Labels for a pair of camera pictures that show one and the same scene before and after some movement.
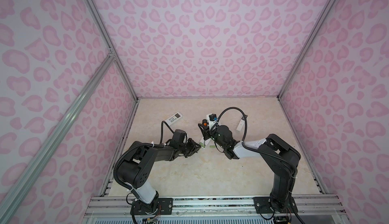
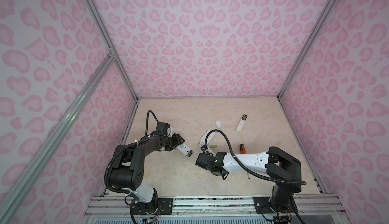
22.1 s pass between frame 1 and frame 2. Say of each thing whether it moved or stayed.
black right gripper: moved
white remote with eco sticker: stayed
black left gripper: moved
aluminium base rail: stayed
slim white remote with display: stayed
